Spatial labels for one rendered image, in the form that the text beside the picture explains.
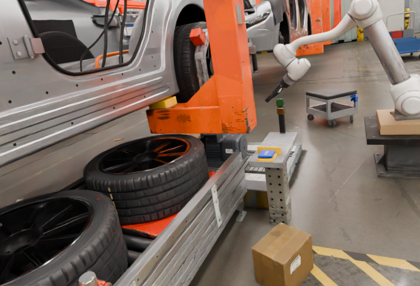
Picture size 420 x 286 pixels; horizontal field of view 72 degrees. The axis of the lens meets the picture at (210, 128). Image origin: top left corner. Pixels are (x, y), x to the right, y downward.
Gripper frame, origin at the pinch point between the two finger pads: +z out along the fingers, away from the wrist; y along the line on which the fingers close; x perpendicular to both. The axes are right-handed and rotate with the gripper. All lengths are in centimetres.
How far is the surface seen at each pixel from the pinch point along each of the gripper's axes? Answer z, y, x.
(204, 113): -5, -73, 40
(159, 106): 16, -67, 64
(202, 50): -14, -31, 63
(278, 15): 20, 270, 11
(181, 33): -8, -19, 82
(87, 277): -28, -181, 49
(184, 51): -6, -34, 73
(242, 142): 8, -57, 7
